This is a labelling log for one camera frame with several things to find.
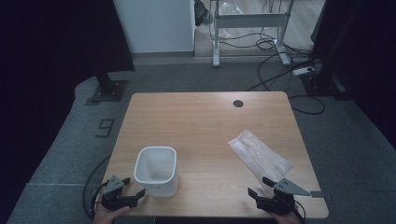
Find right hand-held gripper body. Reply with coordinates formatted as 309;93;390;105
255;177;311;216

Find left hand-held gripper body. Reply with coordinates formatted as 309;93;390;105
101;175;138;212

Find clear plastic bag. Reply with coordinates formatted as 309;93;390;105
227;129;294;185

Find white plastic bin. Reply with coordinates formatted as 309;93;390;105
134;146;179;198

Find person's right hand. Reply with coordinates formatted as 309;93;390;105
268;209;303;224

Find person's left hand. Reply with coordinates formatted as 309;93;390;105
92;203;131;224

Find black stand base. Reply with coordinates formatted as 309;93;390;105
300;70;353;101

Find white power strip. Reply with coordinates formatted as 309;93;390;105
291;65;316;77

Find black curtain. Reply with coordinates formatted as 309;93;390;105
310;0;396;148
0;0;135;175

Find white cabinet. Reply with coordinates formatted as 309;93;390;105
112;0;197;55

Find crumpled clear plastic sheet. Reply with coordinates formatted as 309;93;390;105
217;0;245;17

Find dark bag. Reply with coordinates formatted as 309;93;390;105
193;0;210;28

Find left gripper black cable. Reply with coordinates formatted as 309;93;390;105
89;181;108;218

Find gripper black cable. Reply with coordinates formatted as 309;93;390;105
293;200;307;224
89;181;108;218

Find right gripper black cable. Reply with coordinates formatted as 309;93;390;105
293;200;307;224

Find black floor cable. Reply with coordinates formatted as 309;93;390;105
81;154;112;219

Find looped black cable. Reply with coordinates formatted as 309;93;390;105
288;94;327;116

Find black stand with base plate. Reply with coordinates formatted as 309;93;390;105
84;72;130;106

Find tangle of black cables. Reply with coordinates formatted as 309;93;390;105
214;26;321;92

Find white metal desk frame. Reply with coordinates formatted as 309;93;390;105
209;0;295;68

